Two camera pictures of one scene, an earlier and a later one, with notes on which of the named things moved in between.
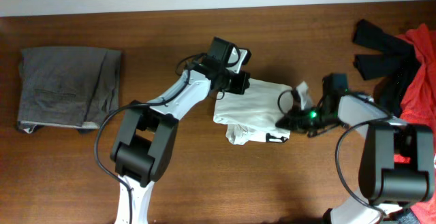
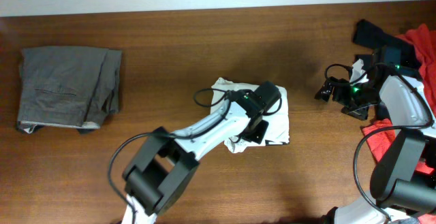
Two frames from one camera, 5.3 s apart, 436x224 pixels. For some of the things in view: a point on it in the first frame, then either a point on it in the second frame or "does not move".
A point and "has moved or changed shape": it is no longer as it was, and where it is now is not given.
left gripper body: [232, 80] → [259, 131]
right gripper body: [310, 118] → [358, 98]
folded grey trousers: [67, 86] does not move
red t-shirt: [419, 102] does not move
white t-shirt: [253, 116] has moved or changed shape
